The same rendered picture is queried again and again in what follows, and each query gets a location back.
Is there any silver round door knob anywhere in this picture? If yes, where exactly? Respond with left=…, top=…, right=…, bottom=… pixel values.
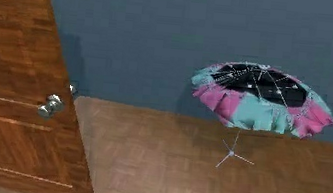
left=36, top=92, right=66, bottom=121
left=67, top=83, right=78, bottom=97

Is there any brown wooden room door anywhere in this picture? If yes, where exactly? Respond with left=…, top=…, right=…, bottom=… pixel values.
left=0, top=0, right=115, bottom=193

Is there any pink and teal floor lamp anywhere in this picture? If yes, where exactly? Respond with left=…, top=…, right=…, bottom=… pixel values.
left=183, top=57, right=333, bottom=179

